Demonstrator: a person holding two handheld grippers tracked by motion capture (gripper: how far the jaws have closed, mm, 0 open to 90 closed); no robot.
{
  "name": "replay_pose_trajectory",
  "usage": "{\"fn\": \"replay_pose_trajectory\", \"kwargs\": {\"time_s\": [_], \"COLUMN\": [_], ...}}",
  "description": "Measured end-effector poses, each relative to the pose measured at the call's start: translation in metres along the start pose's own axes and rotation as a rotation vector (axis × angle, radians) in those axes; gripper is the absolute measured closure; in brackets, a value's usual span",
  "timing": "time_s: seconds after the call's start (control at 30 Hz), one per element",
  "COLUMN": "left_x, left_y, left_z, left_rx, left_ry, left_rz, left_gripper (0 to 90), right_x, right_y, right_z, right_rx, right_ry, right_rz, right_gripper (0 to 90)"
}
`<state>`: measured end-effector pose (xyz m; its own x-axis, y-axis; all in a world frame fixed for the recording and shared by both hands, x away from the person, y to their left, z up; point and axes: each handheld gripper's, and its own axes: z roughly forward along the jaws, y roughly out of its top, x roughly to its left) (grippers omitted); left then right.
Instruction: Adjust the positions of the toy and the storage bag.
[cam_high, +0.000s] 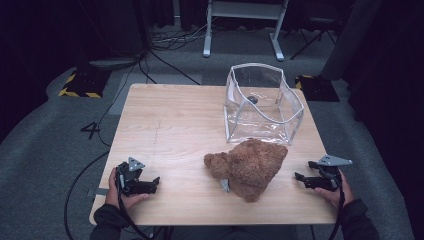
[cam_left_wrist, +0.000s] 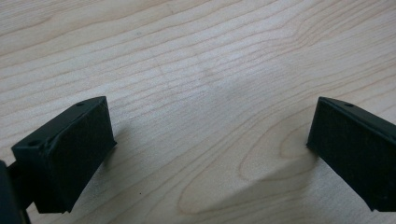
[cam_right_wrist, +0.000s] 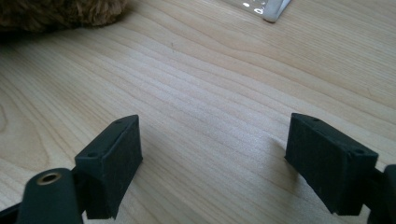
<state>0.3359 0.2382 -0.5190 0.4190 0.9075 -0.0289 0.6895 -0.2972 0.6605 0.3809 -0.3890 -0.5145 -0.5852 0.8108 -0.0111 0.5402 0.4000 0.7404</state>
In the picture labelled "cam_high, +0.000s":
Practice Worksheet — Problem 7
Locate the person's left hand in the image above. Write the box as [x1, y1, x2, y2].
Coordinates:
[105, 167, 151, 211]

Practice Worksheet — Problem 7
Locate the thin black floor cable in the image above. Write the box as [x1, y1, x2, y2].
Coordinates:
[97, 63, 138, 148]

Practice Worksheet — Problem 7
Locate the grey curtain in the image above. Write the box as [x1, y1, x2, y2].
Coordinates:
[319, 0, 383, 81]

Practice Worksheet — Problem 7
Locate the white metal stand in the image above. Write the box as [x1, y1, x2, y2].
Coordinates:
[202, 0, 290, 62]

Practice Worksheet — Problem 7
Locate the clear plastic bag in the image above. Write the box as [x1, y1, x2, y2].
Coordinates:
[223, 62, 305, 146]

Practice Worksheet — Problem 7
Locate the grey tape strip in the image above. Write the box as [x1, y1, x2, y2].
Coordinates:
[84, 187, 111, 198]

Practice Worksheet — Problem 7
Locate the yellow black striped base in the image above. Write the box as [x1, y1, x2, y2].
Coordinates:
[294, 74, 340, 103]
[58, 68, 113, 99]

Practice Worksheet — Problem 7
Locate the right hand-held gripper cable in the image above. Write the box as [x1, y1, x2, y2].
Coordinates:
[328, 169, 346, 240]

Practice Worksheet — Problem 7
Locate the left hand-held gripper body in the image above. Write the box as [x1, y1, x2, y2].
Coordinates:
[115, 156, 150, 197]

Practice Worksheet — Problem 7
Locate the hand-held gripper cable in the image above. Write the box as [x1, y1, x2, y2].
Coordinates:
[114, 171, 158, 240]
[328, 169, 346, 240]

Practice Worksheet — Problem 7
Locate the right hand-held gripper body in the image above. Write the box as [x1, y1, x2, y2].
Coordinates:
[314, 154, 353, 193]

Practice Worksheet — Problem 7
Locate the bundle of floor cables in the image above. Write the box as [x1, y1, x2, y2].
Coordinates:
[151, 16, 218, 52]

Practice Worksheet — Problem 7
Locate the left hand-held gripper cable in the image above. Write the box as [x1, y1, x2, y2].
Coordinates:
[114, 171, 158, 240]

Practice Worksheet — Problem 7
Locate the person's right hand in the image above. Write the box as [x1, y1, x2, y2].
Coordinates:
[313, 169, 355, 209]

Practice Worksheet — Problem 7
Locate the black tripod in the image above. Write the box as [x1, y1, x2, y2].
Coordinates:
[289, 16, 338, 61]

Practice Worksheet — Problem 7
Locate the thick black floor cable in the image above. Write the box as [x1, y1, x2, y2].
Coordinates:
[63, 149, 112, 240]

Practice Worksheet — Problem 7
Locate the brown teddy bear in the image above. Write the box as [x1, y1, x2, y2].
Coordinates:
[203, 138, 289, 204]

